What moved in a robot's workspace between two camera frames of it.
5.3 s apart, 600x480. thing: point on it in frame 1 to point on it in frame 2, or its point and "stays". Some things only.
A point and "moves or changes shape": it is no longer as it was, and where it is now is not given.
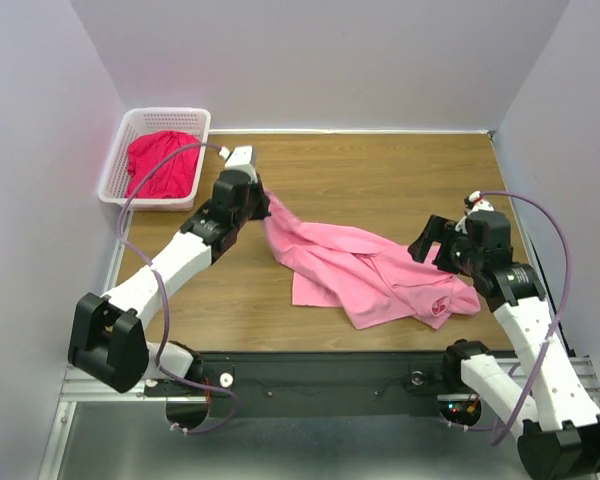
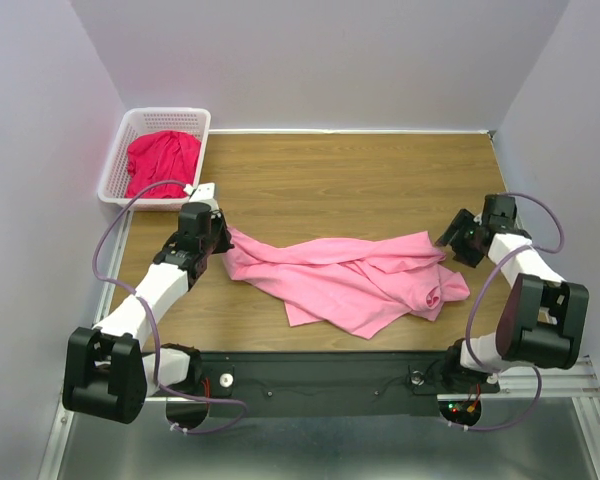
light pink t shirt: (372, 284) moves or changes shape
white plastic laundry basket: (193, 122) stays
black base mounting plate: (320, 384) stays
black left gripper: (263, 200) to (224, 244)
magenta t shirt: (175, 177) stays
